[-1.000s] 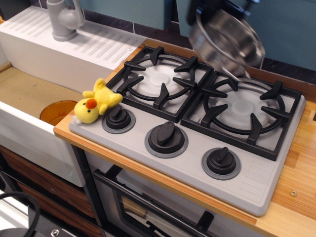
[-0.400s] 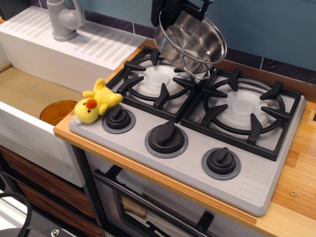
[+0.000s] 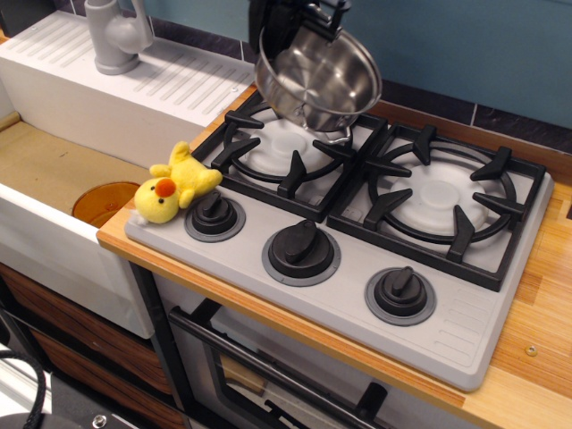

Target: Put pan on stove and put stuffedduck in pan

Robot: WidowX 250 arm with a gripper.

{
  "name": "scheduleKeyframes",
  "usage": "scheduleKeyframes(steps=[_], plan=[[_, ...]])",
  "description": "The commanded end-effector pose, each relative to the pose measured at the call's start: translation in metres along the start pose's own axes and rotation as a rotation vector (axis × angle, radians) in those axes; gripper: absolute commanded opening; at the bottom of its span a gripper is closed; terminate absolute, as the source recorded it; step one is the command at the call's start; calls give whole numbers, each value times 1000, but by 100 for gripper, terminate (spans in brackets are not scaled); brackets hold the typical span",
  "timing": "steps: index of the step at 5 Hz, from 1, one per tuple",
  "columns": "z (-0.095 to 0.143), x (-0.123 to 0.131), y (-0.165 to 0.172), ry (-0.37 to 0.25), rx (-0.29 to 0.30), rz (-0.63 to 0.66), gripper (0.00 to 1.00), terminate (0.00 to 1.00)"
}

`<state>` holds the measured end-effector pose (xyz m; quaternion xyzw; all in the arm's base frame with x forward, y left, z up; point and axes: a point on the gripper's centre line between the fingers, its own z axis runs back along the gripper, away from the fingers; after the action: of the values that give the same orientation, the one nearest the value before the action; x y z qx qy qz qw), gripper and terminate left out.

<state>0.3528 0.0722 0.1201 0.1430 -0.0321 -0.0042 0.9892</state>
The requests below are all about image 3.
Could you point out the black left burner grate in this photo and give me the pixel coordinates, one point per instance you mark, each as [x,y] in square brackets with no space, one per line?
[277,163]

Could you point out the yellow stuffed duck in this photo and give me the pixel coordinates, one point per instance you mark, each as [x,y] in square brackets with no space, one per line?
[174,186]

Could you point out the grey toy faucet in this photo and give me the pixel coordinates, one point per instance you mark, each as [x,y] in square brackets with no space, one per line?
[117,40]

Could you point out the white toy sink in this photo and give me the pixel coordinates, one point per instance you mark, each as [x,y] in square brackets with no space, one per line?
[67,128]

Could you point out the black burner grate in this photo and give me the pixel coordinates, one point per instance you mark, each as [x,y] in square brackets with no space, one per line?
[277,163]
[466,211]

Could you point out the black middle stove knob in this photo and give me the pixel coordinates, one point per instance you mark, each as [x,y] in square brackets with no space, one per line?
[301,255]

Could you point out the stainless steel pan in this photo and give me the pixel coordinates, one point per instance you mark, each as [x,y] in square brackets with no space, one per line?
[317,84]

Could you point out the oven door with handle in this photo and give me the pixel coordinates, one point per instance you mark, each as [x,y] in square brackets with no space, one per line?
[256,377]

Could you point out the black right stove knob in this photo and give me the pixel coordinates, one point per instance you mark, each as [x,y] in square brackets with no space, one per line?
[400,296]

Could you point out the wooden drawer fronts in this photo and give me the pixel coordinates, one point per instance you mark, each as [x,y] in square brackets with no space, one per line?
[117,366]

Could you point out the black left stove knob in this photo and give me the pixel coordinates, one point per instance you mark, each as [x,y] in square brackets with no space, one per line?
[214,218]

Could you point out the black right burner grate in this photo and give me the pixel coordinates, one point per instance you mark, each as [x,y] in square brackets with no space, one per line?
[466,211]

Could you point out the orange sink drain disc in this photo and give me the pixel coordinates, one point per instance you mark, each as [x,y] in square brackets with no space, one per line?
[98,205]

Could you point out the grey toy stove top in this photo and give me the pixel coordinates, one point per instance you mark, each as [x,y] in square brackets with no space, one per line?
[455,344]

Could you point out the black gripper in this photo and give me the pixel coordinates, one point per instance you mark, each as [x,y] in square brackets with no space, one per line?
[280,20]

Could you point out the black stove knob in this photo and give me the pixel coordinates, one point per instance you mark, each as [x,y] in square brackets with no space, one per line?
[214,218]
[400,296]
[301,255]

